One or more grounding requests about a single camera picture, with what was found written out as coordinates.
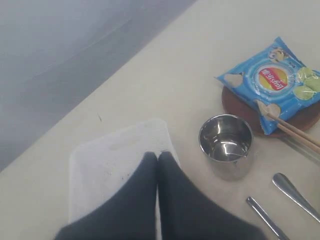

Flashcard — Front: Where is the silver metal fork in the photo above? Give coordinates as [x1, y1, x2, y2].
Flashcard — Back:
[272, 172, 320, 223]

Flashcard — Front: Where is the silver table knife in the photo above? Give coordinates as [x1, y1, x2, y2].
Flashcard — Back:
[246, 196, 290, 240]

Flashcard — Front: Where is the blue potato chips bag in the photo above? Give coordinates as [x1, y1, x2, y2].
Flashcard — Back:
[217, 37, 320, 121]

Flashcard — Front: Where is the brown wooden plate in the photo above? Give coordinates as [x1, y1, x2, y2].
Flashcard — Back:
[221, 86, 320, 137]

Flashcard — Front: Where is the brown wooden chopstick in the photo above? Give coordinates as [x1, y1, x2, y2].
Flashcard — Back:
[266, 112, 320, 153]
[277, 122, 320, 154]

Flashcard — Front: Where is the white woven plastic basket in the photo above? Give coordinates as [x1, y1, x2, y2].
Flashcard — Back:
[68, 118, 179, 223]

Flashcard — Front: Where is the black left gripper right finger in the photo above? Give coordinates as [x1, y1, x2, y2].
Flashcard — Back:
[157, 151, 266, 240]

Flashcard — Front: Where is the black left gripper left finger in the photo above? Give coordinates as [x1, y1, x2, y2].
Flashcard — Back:
[55, 152, 157, 240]

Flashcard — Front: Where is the black metal cup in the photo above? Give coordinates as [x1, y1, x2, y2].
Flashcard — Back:
[198, 114, 254, 181]

